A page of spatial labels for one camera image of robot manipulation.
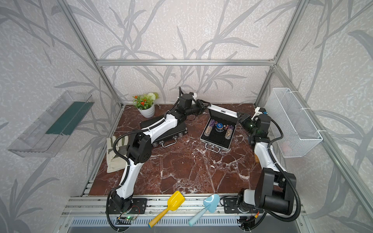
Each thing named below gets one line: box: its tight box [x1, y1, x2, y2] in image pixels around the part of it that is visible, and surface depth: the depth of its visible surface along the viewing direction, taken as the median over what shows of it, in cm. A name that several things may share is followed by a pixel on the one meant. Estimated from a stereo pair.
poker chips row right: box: [223, 124, 235, 140], surface depth 101 cm
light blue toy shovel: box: [188, 193, 221, 227], surface depth 76 cm
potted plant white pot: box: [132, 92, 160, 119], surface depth 106 cm
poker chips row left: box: [203, 118, 216, 137], surface depth 104 cm
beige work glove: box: [106, 134, 129, 174], surface depth 92 cm
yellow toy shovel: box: [147, 190, 186, 229], surface depth 77 cm
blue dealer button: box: [215, 122, 225, 133], surface depth 106 cm
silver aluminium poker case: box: [199, 104, 238, 153], surface depth 100 cm
